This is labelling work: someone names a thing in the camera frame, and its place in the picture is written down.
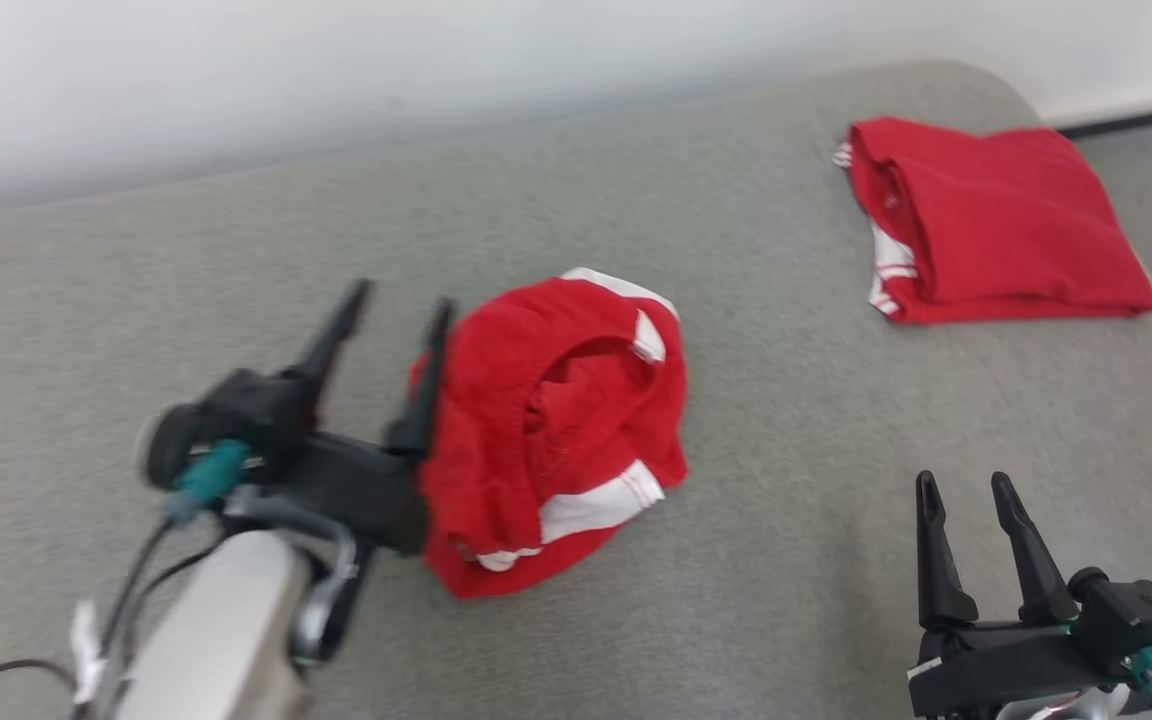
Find red Bulls basketball jersey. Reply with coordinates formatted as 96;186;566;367
833;117;1152;326

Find teal connector on left gripper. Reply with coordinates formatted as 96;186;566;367
164;438;252;528

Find thin black cable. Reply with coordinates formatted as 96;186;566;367
99;520;237;663
0;657;79;713

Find red shorts with white trim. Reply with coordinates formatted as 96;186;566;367
414;267;690;601

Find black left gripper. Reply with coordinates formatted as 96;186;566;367
141;278;457;556

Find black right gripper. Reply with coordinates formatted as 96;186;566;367
906;470;1152;717

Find grey fabric sofa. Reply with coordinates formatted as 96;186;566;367
0;60;1152;720

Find black skirting strip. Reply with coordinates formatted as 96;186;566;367
1056;100;1152;139

